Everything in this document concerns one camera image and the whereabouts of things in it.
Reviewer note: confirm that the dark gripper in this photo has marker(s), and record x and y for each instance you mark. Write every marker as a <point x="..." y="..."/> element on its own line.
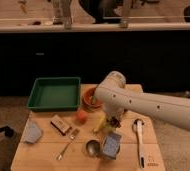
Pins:
<point x="114" y="122"/>

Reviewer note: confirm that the green grapes bunch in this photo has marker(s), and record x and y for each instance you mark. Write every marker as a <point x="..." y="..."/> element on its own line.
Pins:
<point x="103" y="125"/>

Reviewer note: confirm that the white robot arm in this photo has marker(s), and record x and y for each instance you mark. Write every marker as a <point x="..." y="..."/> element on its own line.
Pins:
<point x="116" y="99"/>

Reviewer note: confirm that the blue sponge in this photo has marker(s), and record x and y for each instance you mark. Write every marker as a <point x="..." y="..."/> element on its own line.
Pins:
<point x="111" y="145"/>

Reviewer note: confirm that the green vegetable in bowl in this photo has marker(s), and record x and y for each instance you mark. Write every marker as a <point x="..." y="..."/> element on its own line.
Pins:
<point x="93" y="99"/>

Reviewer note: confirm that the orange bowl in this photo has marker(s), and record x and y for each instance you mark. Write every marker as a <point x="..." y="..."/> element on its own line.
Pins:
<point x="87" y="99"/>

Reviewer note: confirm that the orange fruit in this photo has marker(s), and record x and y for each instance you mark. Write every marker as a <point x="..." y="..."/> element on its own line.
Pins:
<point x="81" y="116"/>

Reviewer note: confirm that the silver metal spoon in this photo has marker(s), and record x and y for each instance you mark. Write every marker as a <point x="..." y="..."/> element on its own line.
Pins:
<point x="92" y="148"/>

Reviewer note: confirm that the silver fork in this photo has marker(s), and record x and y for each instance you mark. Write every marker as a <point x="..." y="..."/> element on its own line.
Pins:
<point x="72" y="137"/>

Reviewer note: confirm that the wooden table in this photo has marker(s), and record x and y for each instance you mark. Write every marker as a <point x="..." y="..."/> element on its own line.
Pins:
<point x="41" y="156"/>

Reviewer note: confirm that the brown rectangular block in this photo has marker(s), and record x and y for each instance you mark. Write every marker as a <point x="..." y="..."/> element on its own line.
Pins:
<point x="60" y="124"/>

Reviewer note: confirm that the green plastic tray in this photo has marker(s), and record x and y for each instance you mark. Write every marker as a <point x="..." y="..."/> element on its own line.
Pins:
<point x="55" y="94"/>

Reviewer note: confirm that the white handled spatula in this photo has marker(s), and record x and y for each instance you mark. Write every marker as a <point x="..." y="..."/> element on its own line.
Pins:
<point x="138" y="129"/>

